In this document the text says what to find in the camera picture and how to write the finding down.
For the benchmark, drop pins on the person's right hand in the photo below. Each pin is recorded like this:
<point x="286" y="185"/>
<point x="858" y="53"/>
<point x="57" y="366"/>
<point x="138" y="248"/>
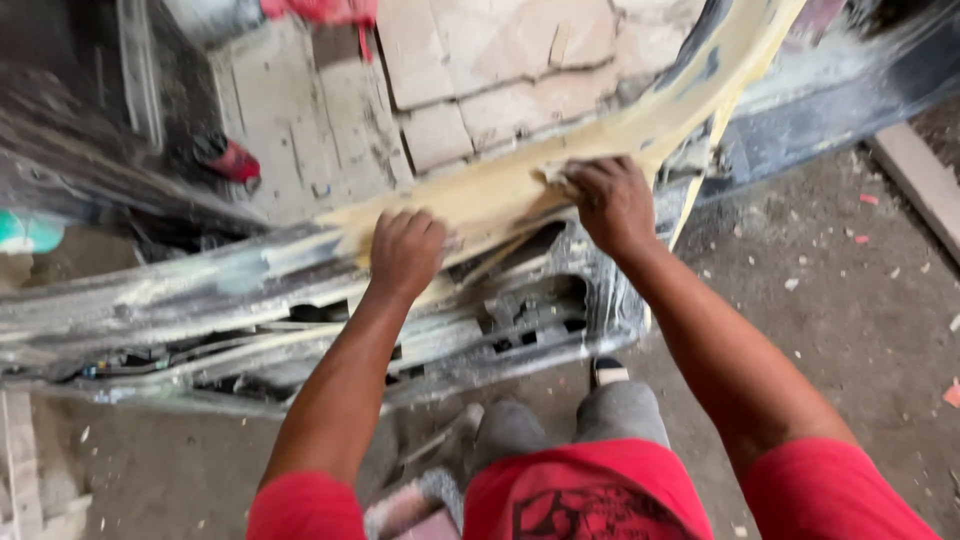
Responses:
<point x="619" y="206"/>

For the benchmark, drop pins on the person's left hand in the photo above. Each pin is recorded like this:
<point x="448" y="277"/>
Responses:
<point x="405" y="255"/>

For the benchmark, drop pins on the person's left fingers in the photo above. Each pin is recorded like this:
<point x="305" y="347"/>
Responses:
<point x="409" y="225"/>

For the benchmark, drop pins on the person's right fingers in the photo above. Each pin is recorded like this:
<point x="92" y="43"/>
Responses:
<point x="585" y="184"/>

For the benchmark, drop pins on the beige sandpaper piece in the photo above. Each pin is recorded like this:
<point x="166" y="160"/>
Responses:
<point x="553" y="177"/>

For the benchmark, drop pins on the person's black white shoe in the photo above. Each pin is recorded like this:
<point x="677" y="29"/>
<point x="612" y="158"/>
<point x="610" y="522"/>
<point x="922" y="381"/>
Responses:
<point x="607" y="370"/>

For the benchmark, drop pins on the red spray can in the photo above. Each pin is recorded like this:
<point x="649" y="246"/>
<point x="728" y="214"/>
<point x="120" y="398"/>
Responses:
<point x="232" y="159"/>

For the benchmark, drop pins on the black car door with filler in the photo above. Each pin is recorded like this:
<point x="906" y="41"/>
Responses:
<point x="225" y="285"/>

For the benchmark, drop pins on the red cloth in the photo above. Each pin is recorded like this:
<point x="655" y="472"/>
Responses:
<point x="322" y="10"/>

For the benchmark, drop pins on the person's grey trousers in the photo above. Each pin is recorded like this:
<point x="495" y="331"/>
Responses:
<point x="622" y="412"/>

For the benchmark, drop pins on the pink grey sanding block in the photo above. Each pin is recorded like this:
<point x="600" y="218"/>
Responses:
<point x="412" y="510"/>

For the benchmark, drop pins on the person's red shirt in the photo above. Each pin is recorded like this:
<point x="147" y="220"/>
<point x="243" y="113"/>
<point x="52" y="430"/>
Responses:
<point x="585" y="487"/>

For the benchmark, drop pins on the wooden plank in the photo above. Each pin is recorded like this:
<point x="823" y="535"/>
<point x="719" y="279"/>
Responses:
<point x="921" y="180"/>

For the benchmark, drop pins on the teal plastic object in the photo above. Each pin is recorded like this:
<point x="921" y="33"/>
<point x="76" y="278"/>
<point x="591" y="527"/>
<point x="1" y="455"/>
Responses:
<point x="28" y="231"/>

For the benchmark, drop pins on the red paper scrap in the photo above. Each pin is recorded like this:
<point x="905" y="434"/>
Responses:
<point x="952" y="394"/>

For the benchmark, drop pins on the pale wooden board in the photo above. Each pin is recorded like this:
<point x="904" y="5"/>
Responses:
<point x="22" y="465"/>

